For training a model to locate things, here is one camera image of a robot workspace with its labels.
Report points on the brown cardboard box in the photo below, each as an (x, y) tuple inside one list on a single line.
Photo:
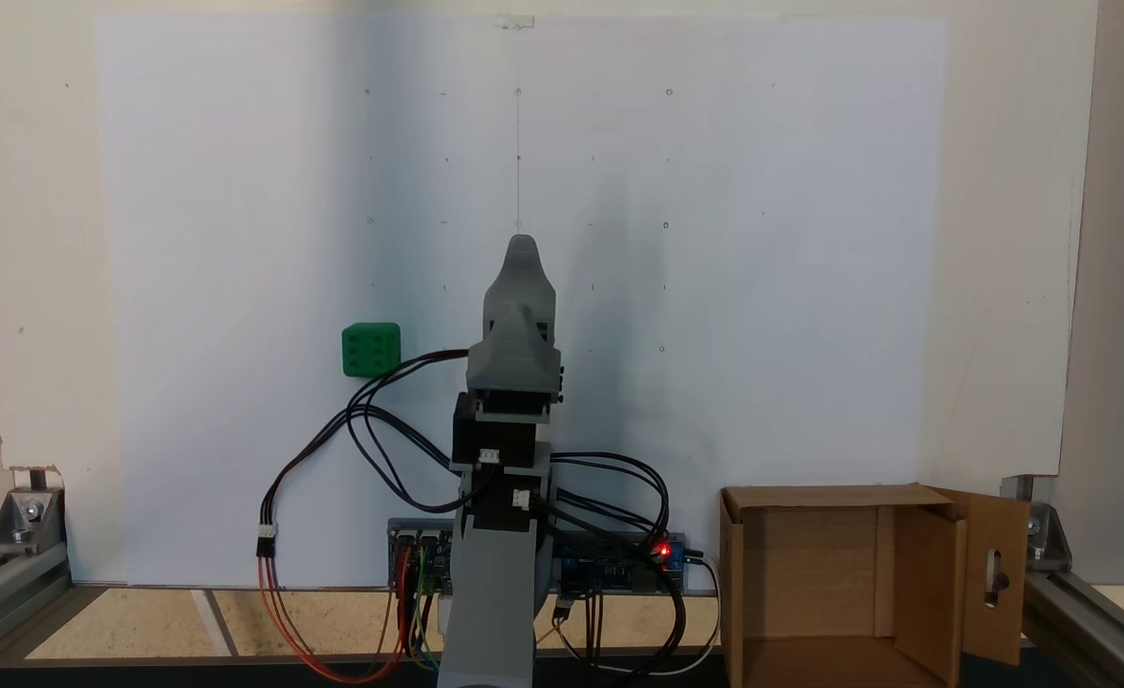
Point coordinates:
[(810, 554)]

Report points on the aluminium corner bracket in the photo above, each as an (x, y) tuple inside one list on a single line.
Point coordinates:
[(1045, 540), (25, 521)]

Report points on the aluminium frame rail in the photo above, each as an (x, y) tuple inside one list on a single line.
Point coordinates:
[(1088, 621), (8, 592)]

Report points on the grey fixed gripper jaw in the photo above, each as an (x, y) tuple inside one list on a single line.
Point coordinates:
[(521, 277)]

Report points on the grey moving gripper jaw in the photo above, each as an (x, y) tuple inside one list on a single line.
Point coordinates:
[(516, 358)]

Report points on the white paper sheet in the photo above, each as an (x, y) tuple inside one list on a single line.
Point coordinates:
[(715, 191)]

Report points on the blue circuit board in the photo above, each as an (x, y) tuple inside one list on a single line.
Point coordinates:
[(638, 573)]

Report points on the green die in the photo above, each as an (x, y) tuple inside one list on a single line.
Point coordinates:
[(371, 350)]

